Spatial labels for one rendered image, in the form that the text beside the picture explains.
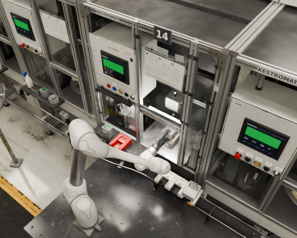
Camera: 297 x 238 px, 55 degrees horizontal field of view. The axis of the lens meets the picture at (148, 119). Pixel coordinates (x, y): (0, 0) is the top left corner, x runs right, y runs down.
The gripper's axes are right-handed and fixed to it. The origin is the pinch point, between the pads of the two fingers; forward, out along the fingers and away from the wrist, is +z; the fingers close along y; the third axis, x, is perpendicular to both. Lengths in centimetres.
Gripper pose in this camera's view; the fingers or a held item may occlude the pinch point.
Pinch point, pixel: (167, 134)
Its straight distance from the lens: 241.9
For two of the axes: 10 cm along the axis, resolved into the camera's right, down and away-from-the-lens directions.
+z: 5.9, -6.0, 5.4
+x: -8.1, -4.2, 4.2
